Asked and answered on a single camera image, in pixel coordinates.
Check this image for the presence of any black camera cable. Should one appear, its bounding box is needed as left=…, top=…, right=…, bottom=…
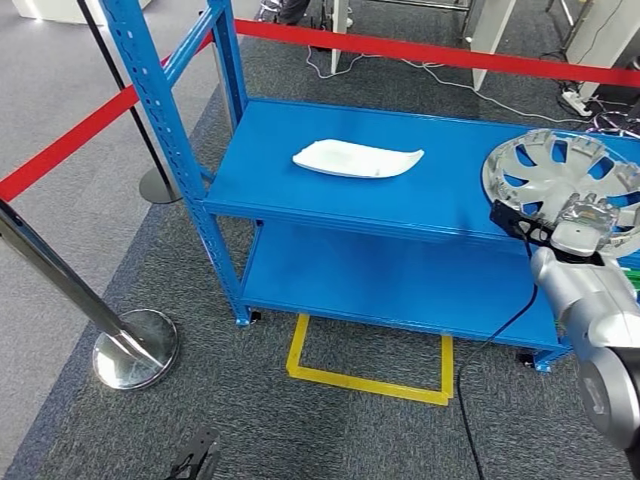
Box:
left=456, top=238, right=538, bottom=480

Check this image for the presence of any chrome stanchion post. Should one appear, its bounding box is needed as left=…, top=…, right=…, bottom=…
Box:
left=0, top=198, right=180, bottom=391

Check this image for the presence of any red barrier belt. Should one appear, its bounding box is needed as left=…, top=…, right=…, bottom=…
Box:
left=0, top=33, right=216, bottom=203
left=233, top=18, right=640, bottom=89

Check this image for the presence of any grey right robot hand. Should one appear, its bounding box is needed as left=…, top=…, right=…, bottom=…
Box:
left=552, top=192, right=623, bottom=231

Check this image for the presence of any blue metal shelf rack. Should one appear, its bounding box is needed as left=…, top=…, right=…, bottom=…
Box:
left=99, top=0, right=640, bottom=374

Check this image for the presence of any white display platform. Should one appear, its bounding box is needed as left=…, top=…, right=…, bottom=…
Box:
left=11, top=0, right=151, bottom=24

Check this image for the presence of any office chair base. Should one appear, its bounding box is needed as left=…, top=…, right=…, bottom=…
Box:
left=260, top=0, right=312, bottom=26

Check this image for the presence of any black stanchion post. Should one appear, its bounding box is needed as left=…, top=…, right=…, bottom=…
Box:
left=76, top=0, right=182, bottom=205

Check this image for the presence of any white power strip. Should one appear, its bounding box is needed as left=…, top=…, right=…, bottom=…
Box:
left=561, top=89, right=593, bottom=119

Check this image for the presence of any white plastic car part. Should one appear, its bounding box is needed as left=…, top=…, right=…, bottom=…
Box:
left=291, top=138, right=426, bottom=180

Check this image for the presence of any silver wheel hubcap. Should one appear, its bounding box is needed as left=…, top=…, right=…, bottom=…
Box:
left=482, top=128, right=640, bottom=260

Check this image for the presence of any white floor cable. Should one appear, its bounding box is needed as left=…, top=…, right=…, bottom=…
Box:
left=305, top=44, right=591, bottom=127

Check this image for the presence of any tangled wire bundle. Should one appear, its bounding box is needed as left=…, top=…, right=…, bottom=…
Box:
left=589, top=109, right=640, bottom=140

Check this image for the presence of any white desk panel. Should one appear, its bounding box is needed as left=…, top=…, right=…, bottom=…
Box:
left=565, top=0, right=640, bottom=101
left=330, top=0, right=349, bottom=75
left=472, top=0, right=517, bottom=92

